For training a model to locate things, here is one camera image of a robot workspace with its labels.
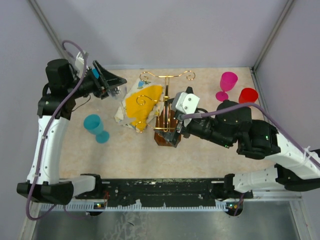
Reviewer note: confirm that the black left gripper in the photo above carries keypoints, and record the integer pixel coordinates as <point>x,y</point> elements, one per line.
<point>107,79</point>

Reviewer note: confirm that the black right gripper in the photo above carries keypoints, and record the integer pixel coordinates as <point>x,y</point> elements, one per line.
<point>172,138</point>

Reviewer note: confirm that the clear wine glass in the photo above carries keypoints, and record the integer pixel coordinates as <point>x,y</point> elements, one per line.
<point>119,93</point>

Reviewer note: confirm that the blue front wine glass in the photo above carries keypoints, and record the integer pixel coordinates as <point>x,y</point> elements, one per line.
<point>95,73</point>

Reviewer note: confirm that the blue wine glass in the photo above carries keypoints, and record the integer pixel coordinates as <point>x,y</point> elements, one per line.
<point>94,125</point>
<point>95,73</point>

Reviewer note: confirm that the magenta wine glass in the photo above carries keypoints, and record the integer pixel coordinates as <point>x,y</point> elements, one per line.
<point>227,83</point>

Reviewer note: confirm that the red wine glass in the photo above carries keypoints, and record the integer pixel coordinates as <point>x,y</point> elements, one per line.
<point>248,95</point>

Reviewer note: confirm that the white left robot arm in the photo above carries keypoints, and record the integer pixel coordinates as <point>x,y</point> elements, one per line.
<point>43,183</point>

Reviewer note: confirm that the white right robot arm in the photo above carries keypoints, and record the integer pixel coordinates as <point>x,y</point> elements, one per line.
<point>257,137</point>

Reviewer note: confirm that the yellow white patterned cloth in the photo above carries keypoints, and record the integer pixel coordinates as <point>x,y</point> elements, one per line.
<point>137,117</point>

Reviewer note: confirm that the gold wire wine glass rack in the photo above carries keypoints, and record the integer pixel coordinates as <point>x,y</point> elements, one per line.
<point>165,117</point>

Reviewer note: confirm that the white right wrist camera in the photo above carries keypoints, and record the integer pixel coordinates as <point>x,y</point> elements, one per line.
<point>185,103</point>

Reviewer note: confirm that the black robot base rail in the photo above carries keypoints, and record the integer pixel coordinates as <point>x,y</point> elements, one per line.
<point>154,193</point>

